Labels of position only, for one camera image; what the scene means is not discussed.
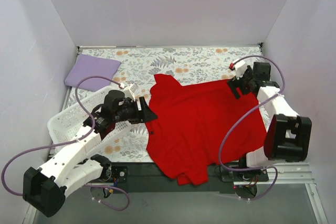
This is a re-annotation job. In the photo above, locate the red t shirt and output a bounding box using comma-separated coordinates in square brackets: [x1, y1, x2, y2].
[146, 74, 266, 185]

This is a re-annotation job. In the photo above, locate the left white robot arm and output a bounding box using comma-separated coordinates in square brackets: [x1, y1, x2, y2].
[23, 90, 158, 217]

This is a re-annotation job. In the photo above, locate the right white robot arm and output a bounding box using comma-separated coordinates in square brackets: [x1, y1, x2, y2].
[227, 60, 312, 181]

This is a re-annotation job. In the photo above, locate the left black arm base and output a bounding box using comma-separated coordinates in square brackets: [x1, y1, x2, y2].
[98, 165, 128, 187]

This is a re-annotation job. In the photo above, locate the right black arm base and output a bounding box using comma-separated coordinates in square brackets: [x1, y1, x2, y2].
[214, 166, 269, 199]

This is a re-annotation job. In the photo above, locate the floral patterned table cloth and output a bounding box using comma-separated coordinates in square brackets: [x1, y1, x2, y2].
[79, 46, 263, 163]

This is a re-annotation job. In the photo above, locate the folded lavender t shirt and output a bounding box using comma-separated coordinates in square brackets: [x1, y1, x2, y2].
[64, 54, 121, 92]

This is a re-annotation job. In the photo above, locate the white plastic basket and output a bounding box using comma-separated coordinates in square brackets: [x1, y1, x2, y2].
[47, 86, 133, 156]

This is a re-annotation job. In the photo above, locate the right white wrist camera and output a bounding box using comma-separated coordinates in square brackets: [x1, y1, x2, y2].
[229, 59, 247, 79]

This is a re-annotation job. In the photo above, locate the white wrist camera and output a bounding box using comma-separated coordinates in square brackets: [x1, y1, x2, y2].
[119, 83, 138, 101]
[229, 59, 247, 79]

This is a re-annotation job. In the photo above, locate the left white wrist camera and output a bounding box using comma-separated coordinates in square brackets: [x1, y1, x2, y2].
[119, 83, 138, 101]

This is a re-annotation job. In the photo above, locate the aluminium frame rail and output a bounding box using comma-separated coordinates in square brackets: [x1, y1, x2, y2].
[25, 163, 327, 223]

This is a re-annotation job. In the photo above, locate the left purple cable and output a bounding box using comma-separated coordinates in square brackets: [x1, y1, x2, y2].
[1, 76, 131, 211]

